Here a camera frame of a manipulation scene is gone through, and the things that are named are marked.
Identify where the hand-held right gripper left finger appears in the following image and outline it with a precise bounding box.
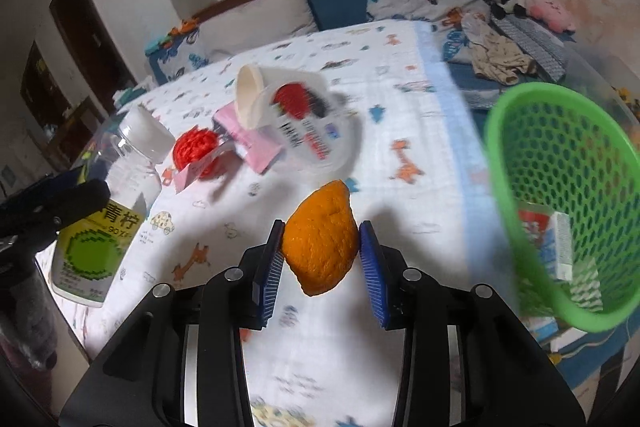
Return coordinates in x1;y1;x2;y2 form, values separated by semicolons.
60;219;286;427

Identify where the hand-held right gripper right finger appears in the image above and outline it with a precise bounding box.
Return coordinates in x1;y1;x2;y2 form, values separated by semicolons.
359;220;586;427

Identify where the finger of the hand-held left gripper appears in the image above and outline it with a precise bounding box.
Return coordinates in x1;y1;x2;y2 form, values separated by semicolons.
0;169;97;208
0;179;112;240

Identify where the clear plastic bottle green label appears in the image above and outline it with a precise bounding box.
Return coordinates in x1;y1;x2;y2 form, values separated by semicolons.
50;106;176;309

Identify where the orange knitted lemon toy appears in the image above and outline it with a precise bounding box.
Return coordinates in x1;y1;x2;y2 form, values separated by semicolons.
281;179;360;295

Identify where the white and blue carton box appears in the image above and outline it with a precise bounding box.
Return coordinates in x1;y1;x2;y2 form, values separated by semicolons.
517;202;576;283

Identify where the green plastic basket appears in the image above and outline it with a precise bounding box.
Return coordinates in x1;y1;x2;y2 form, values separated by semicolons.
484;82;640;333

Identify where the dark wooden cabinet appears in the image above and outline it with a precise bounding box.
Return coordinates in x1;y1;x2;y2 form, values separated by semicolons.
19;39;109;168

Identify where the pink wrapper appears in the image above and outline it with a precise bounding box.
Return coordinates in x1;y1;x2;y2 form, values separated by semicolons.
212;102;283;175

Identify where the tissue box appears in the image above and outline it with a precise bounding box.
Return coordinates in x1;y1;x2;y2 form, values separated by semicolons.
112;83;152;106

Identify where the red mesh net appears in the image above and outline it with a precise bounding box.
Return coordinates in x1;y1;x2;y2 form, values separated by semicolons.
172;128;236;181

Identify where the white yogurt cup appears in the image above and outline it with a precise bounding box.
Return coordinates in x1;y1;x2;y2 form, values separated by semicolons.
235;63;361;175

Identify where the dark wooden door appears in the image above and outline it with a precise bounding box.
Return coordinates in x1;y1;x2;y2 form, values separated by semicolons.
49;0;137;108

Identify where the printed cartoon blanket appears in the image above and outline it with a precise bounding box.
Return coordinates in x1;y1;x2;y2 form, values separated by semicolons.
35;19;556;427

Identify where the folded blue cloth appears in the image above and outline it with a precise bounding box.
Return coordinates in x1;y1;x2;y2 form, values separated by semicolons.
144;35;174;56

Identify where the small butterfly print pillow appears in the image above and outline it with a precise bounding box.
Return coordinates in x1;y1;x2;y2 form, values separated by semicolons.
149;27;212;84

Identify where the orange plush toy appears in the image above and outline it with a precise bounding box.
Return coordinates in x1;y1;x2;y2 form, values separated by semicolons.
169;20;202;39

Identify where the beige pillow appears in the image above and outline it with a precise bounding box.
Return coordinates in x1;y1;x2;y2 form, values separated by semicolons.
197;0;319;58

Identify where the crumpled beige garment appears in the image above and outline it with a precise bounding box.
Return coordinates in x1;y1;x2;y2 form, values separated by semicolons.
459;13;539;86

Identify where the grey patterned cloth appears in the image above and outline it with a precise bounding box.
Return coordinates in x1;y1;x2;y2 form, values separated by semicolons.
492;13;569;81

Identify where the clear storage bin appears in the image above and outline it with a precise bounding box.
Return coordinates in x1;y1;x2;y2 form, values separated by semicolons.
562;49;640;130

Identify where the yellow toy vehicle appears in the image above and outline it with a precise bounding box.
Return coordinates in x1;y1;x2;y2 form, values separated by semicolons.
616;86;640;114

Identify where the pink plush toy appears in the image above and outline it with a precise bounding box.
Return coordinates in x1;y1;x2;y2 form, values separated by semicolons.
528;0;576;34

